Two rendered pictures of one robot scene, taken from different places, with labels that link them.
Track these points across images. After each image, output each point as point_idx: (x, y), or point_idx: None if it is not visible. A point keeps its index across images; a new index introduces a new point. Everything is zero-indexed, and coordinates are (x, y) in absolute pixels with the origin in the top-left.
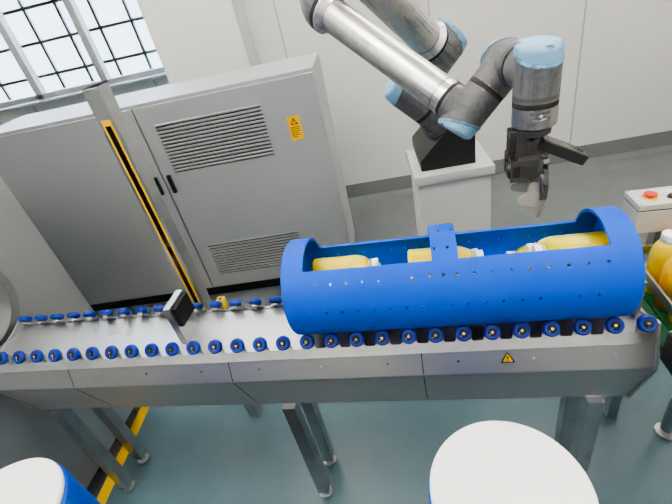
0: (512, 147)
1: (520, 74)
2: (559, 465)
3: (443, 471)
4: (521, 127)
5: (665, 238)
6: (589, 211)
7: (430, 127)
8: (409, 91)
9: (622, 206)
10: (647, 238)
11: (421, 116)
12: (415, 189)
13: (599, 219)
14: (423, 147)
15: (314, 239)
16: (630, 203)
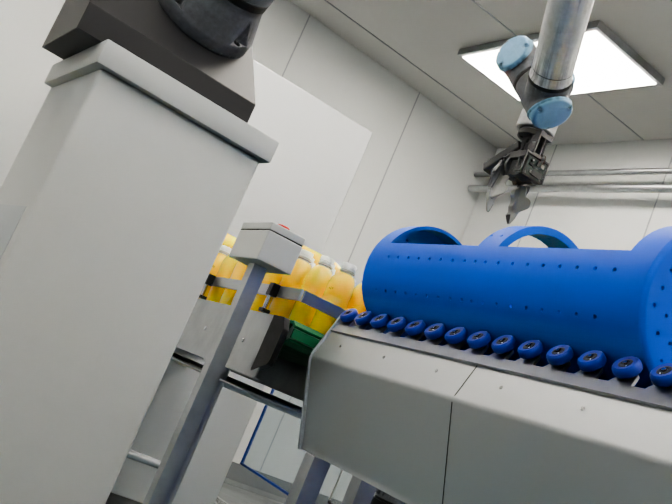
0: (539, 149)
1: (569, 92)
2: None
3: None
4: (554, 135)
5: (355, 269)
6: (429, 229)
7: (251, 34)
8: (575, 51)
9: (266, 242)
10: (246, 288)
11: (269, 5)
12: (174, 167)
13: (449, 235)
14: (212, 66)
15: (653, 231)
16: (285, 237)
